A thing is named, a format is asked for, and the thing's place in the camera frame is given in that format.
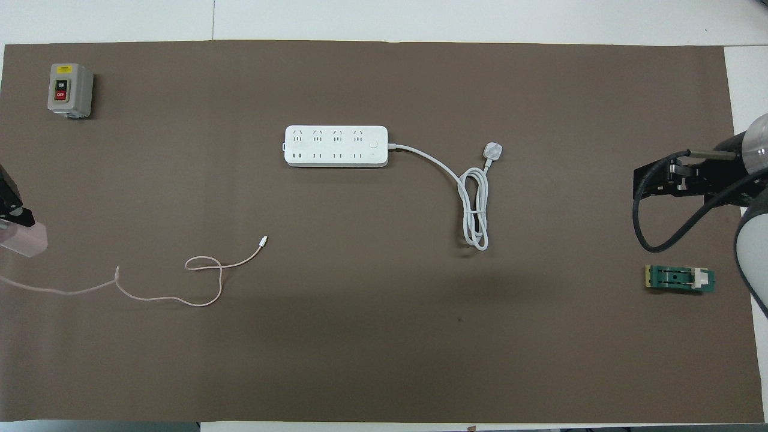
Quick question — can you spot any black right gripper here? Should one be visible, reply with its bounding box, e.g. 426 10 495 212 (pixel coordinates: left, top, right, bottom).
634 137 752 208

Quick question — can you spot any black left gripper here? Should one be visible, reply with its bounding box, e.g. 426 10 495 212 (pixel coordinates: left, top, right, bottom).
0 164 37 228

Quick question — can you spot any pink charger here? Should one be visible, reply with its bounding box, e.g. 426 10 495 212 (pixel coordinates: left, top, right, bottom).
0 218 49 258

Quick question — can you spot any pink charging cable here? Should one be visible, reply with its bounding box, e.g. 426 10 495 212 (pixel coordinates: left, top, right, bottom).
0 235 269 308

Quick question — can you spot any brown table mat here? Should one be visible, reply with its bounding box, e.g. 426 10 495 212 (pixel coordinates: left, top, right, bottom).
0 40 766 424

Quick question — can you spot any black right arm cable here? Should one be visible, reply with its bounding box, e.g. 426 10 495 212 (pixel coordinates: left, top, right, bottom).
633 149 768 253

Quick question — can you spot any green knife switch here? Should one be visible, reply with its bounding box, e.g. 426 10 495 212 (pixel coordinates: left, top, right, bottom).
644 264 717 295

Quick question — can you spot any grey on-off switch box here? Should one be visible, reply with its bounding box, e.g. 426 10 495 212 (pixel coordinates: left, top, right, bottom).
47 63 95 119

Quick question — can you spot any white power strip with cord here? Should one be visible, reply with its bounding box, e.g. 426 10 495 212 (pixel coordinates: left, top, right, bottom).
284 124 504 252

